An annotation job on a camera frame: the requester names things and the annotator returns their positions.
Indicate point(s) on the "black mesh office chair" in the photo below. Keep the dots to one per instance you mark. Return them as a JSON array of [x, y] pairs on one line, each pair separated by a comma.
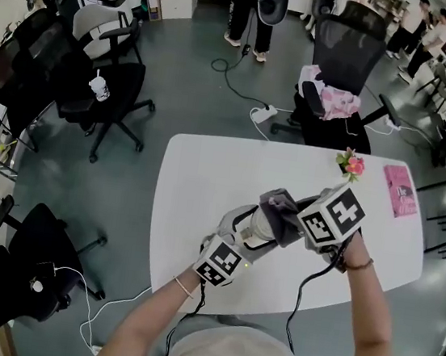
[[11, 80]]

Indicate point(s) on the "white round charger puck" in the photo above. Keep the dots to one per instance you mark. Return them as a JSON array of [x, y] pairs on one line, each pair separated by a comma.
[[37, 285]]

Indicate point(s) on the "white paper cup with lid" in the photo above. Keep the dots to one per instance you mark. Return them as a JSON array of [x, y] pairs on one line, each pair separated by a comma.
[[259, 227]]

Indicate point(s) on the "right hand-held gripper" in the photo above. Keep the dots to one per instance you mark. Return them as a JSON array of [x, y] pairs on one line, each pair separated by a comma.
[[332, 216]]

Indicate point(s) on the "black phone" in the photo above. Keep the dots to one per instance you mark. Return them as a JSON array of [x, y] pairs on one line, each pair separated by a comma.
[[46, 268]]

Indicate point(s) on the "grey cloth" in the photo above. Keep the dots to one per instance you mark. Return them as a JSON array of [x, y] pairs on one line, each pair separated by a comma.
[[282, 221]]

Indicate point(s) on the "white plastic drink with straw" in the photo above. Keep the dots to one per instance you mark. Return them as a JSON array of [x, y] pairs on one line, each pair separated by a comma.
[[101, 90]]

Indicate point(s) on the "person's right forearm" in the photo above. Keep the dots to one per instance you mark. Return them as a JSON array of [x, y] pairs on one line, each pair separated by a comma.
[[366, 326]]

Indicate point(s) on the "pink potted flowers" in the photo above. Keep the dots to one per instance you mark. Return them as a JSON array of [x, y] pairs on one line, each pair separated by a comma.
[[355, 165]]

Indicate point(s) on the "white office chair black armrests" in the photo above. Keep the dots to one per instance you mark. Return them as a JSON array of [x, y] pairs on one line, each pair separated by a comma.
[[91, 29]]

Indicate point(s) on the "black mesh highback chair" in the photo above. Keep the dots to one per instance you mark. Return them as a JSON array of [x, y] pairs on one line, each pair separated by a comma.
[[346, 47]]

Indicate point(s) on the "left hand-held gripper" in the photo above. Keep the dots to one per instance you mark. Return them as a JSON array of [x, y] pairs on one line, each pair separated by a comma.
[[222, 262]]

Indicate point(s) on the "pink patterned garment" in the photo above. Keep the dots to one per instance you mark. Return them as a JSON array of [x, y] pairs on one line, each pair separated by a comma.
[[336, 102]]

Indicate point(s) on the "person's left forearm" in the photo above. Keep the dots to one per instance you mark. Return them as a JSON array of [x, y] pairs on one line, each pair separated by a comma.
[[147, 318]]

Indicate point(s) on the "pink book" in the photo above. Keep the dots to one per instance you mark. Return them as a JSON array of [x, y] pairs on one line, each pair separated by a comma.
[[400, 192]]

